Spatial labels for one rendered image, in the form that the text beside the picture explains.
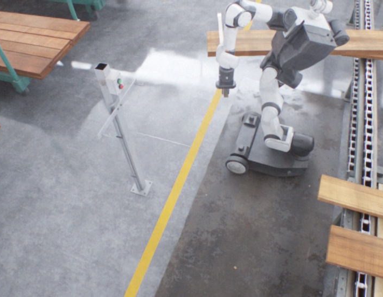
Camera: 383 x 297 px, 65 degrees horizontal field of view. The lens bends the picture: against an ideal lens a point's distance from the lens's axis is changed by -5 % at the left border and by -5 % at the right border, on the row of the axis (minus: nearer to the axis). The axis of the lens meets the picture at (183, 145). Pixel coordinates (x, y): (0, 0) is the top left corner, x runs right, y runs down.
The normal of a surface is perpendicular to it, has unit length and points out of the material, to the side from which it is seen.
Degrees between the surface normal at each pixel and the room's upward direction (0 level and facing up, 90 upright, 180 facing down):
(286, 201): 0
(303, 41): 69
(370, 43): 0
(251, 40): 0
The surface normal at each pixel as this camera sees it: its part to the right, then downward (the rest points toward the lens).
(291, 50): -0.94, -0.03
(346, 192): -0.07, -0.60
